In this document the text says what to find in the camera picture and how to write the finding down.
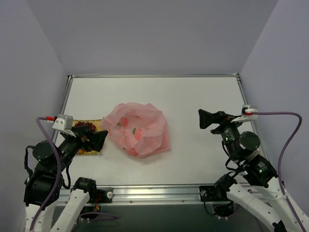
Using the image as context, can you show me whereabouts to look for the red fake grape bunch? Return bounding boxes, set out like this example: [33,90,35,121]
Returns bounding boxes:
[74,121,97,131]

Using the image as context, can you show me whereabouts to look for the aluminium front frame rail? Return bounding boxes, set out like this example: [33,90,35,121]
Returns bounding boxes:
[55,185,266,206]

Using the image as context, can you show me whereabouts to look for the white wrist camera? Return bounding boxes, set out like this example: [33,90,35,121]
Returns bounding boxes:
[231,104,258,123]
[52,114,75,137]

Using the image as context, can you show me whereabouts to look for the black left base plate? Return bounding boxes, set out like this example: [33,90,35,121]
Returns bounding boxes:
[88,187,114,203]

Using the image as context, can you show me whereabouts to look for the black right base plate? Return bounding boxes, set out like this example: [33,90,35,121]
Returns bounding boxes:
[199,185,229,202]

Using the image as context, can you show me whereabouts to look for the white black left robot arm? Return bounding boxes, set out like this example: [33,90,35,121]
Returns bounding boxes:
[24,125,108,232]

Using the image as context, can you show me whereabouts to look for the woven bamboo tray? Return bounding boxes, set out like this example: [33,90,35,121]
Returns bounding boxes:
[71,117,105,156]

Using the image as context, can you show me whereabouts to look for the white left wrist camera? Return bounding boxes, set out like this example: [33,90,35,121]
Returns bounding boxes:
[52,114,75,137]

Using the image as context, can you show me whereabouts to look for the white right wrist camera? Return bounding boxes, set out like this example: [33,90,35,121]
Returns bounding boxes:
[231,104,258,123]

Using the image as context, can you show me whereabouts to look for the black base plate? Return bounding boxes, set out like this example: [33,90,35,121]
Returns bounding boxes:
[88,187,114,203]
[199,185,229,202]

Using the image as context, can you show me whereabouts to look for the pink plastic bag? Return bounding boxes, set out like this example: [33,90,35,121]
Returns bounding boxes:
[100,102,171,159]

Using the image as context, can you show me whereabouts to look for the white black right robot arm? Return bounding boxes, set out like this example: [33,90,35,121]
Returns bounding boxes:
[198,105,309,232]

